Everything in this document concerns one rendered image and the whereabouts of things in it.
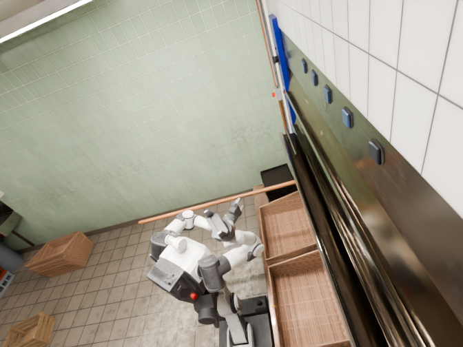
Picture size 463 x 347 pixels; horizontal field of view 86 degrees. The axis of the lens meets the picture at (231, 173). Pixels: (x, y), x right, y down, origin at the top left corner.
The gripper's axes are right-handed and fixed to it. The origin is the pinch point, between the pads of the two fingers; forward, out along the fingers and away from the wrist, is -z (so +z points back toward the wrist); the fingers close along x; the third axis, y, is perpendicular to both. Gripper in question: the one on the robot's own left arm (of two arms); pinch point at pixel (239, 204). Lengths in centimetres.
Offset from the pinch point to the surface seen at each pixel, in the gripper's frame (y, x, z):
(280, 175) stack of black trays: -7, 36, -68
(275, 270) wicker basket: 23, 53, 15
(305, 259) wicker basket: 43, 45, 1
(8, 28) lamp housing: -53, -138, 32
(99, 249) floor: -262, 117, 66
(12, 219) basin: -351, 35, 103
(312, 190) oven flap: 53, -21, -9
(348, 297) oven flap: 84, -21, 40
